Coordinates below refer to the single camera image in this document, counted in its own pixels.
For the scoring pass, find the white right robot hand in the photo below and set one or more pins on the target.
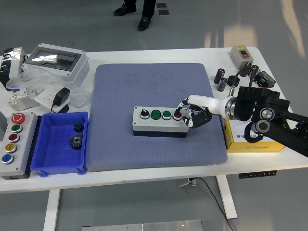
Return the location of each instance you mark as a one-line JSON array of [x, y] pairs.
[[209, 103]]

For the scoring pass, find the grey four-button control box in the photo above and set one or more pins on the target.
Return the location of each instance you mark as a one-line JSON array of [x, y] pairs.
[[156, 125]]

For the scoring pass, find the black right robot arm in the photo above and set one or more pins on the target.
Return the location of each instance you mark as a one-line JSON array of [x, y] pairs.
[[264, 103]]

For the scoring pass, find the grey five-button control box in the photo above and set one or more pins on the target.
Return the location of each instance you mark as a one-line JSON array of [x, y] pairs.
[[22, 149]]

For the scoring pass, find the black cylindrical capacitor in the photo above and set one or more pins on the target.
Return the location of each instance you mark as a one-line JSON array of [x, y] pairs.
[[255, 69], [219, 75], [222, 84], [244, 71]]

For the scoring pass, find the black hex nut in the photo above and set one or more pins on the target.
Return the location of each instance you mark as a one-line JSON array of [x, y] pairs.
[[232, 80]]

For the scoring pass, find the black module with green terminal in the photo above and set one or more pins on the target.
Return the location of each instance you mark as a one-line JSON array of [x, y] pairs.
[[265, 79]]

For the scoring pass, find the yellow and white carton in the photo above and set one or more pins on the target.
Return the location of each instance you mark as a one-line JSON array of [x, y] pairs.
[[255, 147]]

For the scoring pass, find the blue-grey mat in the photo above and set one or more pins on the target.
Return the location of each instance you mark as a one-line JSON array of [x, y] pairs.
[[144, 84]]

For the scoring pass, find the grey box under table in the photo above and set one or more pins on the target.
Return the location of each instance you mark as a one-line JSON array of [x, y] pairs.
[[184, 182]]

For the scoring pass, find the black table control panel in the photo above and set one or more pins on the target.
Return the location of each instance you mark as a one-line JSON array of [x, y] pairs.
[[257, 174]]

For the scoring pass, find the white table leg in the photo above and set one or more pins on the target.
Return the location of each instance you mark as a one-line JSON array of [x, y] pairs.
[[51, 209], [227, 199]]

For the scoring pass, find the dark floor plate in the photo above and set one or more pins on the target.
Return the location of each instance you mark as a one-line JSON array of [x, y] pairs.
[[161, 5], [163, 12]]

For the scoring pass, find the person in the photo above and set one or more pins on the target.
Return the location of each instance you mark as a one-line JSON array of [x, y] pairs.
[[146, 14]]

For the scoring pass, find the clear plastic bag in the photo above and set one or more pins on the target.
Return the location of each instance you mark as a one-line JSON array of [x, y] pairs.
[[36, 79], [81, 96]]

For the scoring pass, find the small black gear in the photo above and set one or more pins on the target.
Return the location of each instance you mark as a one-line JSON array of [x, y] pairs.
[[78, 127]]

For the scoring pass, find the grey clear-lid distribution box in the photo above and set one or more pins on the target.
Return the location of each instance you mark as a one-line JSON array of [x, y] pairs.
[[74, 72]]

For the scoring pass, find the large black gear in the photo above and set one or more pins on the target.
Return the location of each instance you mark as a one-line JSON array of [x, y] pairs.
[[76, 142]]

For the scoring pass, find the silver metal plate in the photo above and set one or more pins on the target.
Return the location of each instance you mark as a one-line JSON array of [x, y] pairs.
[[142, 226]]

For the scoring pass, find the black power adapter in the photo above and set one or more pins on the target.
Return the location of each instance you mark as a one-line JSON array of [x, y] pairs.
[[61, 96]]

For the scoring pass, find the blue plastic bin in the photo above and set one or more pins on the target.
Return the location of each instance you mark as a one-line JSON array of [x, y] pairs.
[[55, 156]]

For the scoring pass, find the white circuit breaker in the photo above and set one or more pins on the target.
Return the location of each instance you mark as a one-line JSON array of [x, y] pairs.
[[20, 92]]

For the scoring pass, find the black and white wrapped device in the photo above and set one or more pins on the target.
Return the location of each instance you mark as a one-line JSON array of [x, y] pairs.
[[14, 60]]

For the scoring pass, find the grey two-button switch box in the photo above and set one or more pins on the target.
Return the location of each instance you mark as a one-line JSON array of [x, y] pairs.
[[237, 59]]

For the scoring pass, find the white wall socket panel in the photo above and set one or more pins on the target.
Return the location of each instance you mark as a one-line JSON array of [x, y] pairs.
[[43, 98]]

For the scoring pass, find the grey metal bracket plate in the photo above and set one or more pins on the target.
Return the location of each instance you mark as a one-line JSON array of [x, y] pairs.
[[26, 106]]

